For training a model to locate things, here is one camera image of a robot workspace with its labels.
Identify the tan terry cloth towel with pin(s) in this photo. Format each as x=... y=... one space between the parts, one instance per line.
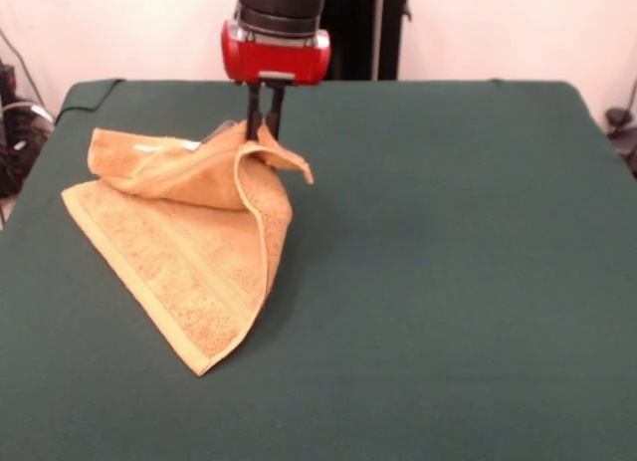
x=199 y=262

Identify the black metal stand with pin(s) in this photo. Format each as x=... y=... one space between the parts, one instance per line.
x=368 y=33

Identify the dark green table cloth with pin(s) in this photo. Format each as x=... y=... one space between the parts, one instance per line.
x=473 y=282

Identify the black plug adapter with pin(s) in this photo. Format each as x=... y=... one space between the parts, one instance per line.
x=617 y=117

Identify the black power strip red switch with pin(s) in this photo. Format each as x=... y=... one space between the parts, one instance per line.
x=7 y=82

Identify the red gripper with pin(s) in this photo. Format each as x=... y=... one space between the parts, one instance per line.
x=278 y=60

